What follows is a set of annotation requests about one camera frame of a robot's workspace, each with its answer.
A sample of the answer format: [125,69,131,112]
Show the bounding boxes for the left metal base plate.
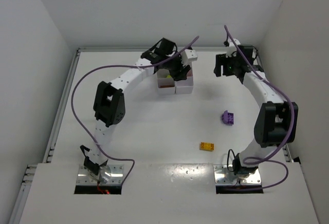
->
[76,164,124,186]

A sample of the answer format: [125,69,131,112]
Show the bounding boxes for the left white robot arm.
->
[80,38,197,176]

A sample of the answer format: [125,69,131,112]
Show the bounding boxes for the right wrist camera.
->
[224,39,241,58]

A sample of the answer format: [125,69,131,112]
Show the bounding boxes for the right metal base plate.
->
[213,164,262,186]

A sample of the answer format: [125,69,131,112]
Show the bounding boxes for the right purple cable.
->
[224,25,296,191]

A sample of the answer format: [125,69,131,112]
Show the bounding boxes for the right white compartment tray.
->
[175,63,194,95]

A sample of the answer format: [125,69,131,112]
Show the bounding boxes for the purple lego plate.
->
[222,112,234,125]

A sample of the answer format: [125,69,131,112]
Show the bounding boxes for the yellow lego brick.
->
[199,142,214,152]

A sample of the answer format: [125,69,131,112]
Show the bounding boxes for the red wires under table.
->
[96,182,111,195]

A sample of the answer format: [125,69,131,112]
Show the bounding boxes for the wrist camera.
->
[224,39,241,58]
[180,49,198,66]

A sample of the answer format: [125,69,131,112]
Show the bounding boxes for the lavender curved lego brick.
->
[222,110,232,124]

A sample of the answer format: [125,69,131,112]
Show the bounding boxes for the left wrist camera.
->
[180,49,198,66]

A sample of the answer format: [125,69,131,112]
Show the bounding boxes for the white compartment tray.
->
[156,69,175,96]
[175,63,194,95]

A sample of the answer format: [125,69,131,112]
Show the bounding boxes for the metal base plate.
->
[213,164,262,186]
[76,164,124,186]

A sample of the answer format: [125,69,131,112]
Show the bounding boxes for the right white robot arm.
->
[214,42,299,175]

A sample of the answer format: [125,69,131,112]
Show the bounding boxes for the left white compartment tray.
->
[156,69,175,96]

